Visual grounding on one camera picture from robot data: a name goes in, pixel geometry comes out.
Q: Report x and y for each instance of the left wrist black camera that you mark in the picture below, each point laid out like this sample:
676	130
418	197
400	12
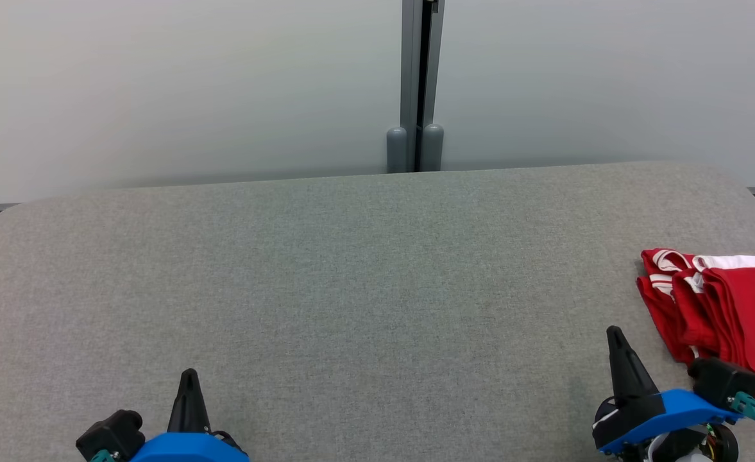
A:
111	433

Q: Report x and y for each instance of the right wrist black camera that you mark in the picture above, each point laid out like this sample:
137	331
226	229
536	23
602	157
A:
720	382

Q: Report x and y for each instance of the wrist black camera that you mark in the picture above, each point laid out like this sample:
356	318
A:
111	433
720	382

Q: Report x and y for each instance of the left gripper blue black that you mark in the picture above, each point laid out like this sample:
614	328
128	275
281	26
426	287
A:
185	449

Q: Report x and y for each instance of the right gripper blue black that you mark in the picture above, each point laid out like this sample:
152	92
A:
666	414

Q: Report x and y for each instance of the grey partition post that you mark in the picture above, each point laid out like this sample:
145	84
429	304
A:
409	77

